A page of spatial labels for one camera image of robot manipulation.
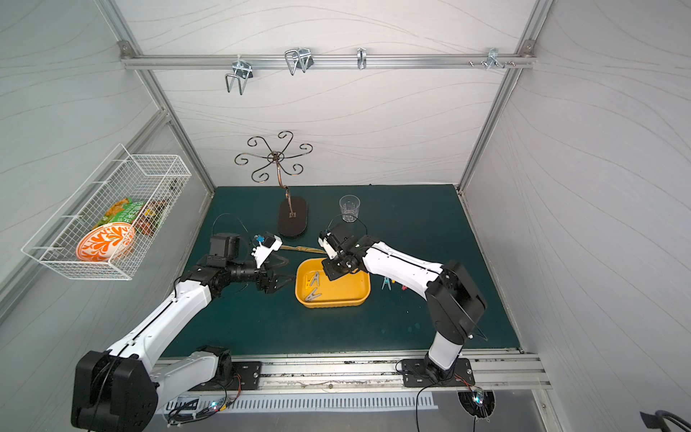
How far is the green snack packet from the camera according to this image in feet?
2.13

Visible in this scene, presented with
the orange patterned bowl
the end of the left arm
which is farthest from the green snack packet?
the end of the left arm

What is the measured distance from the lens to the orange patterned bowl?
609 millimetres

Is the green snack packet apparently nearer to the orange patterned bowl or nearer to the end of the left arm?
the orange patterned bowl
